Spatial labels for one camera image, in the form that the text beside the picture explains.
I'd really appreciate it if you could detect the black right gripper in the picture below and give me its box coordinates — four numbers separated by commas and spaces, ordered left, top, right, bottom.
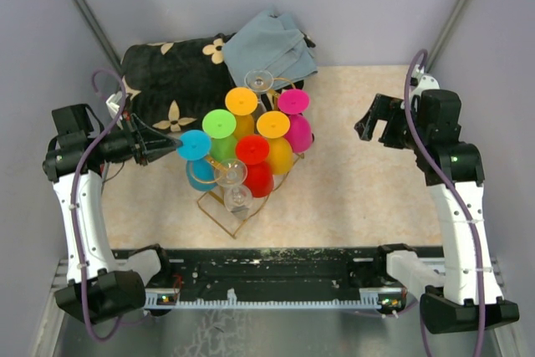
355, 93, 429, 151

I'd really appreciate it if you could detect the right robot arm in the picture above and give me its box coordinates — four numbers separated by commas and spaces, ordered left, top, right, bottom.
354, 89, 520, 334

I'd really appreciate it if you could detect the grey blue folded cloth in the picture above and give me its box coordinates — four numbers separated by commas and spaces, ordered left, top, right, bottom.
222, 8, 318, 84

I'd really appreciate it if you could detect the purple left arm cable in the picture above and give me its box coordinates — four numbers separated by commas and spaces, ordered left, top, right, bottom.
71, 68, 147, 342

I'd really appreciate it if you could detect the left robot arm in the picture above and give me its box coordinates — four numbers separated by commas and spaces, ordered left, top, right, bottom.
43, 104, 181, 324

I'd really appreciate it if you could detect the clear wine glass front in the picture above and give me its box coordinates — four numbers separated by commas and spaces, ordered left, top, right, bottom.
224, 185, 253, 221

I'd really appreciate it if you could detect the magenta wine glass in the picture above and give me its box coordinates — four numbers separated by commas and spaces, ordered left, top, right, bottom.
278, 89, 313, 153

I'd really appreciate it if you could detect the red wine glass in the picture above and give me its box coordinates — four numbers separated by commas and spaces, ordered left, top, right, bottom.
235, 135, 274, 198

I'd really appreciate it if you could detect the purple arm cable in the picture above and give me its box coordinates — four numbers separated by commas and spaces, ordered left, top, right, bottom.
404, 48, 488, 357
71, 68, 147, 342

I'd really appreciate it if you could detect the clear wine glass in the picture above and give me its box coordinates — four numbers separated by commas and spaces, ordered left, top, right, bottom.
214, 159, 247, 188
224, 185, 253, 221
244, 69, 274, 112

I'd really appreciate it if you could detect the orange yellow wine glass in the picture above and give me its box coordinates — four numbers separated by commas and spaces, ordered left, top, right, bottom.
257, 111, 293, 176

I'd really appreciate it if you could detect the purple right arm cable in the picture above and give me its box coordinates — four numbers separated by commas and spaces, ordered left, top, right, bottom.
404, 48, 488, 357

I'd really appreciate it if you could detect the clear wine glass back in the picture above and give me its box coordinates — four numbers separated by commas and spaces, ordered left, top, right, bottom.
244, 69, 274, 112

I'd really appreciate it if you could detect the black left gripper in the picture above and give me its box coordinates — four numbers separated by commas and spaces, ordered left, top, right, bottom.
89, 112, 183, 166

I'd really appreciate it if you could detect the gold wire glass rack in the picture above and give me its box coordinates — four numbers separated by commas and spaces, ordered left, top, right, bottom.
185, 76, 306, 240

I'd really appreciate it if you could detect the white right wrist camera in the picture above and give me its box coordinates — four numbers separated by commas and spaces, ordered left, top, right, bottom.
410, 65, 440, 95

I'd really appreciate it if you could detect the clear wine glass middle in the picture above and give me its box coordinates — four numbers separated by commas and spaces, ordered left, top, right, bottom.
214, 159, 247, 188

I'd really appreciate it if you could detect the green wine glass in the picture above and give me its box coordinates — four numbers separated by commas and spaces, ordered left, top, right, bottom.
202, 109, 237, 161

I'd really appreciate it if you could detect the black cream flower blanket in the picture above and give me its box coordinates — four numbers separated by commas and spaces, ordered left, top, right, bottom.
120, 33, 237, 134

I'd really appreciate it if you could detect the blue wine glass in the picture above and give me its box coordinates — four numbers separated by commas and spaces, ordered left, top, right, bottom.
176, 130, 217, 192

